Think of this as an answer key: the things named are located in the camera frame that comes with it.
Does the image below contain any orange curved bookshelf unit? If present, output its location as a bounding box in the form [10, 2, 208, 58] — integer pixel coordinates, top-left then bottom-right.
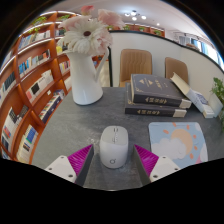
[0, 9, 111, 165]

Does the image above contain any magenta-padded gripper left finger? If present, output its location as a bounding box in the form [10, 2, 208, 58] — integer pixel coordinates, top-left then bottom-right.
[44, 143, 95, 187]

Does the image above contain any white computer mouse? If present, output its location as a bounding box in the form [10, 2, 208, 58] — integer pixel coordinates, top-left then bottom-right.
[99, 125, 130, 169]

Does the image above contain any thick white book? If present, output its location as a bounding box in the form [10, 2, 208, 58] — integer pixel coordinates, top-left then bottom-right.
[169, 71, 205, 114]

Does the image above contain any sun and cloud mouse pad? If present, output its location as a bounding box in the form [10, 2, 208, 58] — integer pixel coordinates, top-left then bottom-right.
[148, 121, 209, 169]

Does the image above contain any white jug vase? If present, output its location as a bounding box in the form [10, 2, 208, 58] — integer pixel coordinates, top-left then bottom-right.
[64, 48, 110, 106]

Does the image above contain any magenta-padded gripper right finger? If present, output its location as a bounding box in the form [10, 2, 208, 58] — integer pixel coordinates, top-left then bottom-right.
[133, 144, 182, 187]

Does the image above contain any tan ribbed chair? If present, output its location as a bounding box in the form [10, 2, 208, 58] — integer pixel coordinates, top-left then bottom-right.
[164, 56, 190, 85]
[118, 48, 153, 88]

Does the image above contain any window with white curtains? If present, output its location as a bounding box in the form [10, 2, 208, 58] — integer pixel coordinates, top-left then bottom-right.
[173, 31, 224, 71]

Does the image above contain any white and blue book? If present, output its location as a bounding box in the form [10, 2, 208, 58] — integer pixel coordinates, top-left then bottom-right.
[191, 90, 216, 119]

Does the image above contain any green plant in white pot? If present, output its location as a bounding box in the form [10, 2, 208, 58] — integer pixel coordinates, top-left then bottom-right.
[209, 77, 224, 133]

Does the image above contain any ceiling light cluster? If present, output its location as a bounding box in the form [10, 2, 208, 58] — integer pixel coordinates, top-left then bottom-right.
[124, 9, 148, 22]

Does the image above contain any orange shelf unit with plants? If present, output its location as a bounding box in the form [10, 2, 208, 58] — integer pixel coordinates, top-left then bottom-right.
[108, 22, 166, 38]

